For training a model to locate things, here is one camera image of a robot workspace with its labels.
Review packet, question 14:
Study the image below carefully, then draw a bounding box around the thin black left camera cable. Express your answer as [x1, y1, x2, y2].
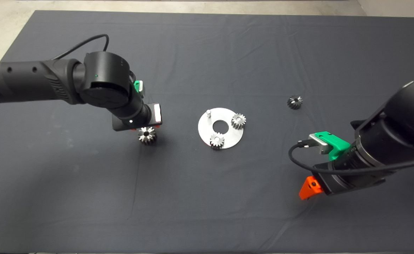
[54, 34, 109, 60]

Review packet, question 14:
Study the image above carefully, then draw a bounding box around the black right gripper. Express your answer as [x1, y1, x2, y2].
[299, 161, 353, 201]

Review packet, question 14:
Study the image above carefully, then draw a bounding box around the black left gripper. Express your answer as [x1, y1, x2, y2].
[112, 103, 163, 132]

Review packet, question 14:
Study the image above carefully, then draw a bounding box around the round metal plate with hole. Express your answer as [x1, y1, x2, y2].
[198, 108, 244, 150]

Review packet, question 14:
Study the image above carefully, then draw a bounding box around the dark grey table cloth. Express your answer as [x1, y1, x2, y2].
[0, 10, 414, 254]

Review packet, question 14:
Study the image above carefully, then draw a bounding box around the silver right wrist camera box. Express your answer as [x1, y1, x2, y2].
[309, 133, 333, 155]

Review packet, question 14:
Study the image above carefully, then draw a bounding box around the small steel gear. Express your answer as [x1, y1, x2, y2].
[231, 113, 247, 129]
[209, 133, 225, 149]
[287, 96, 303, 110]

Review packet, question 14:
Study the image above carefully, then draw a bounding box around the larger steel gear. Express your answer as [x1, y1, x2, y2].
[138, 126, 157, 146]

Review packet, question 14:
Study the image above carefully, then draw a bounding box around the green right camera mount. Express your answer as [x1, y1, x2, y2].
[315, 131, 351, 161]

